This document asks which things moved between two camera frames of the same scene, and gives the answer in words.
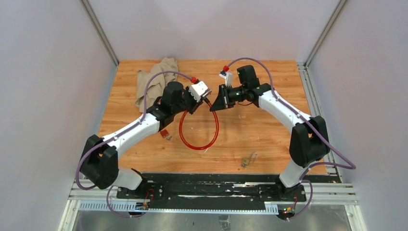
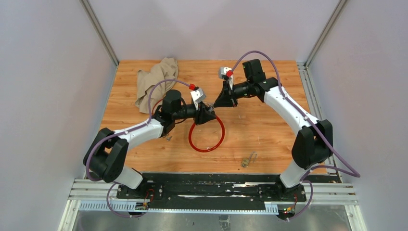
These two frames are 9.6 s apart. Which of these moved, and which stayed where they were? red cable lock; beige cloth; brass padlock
Moved: red cable lock
Stayed: beige cloth; brass padlock
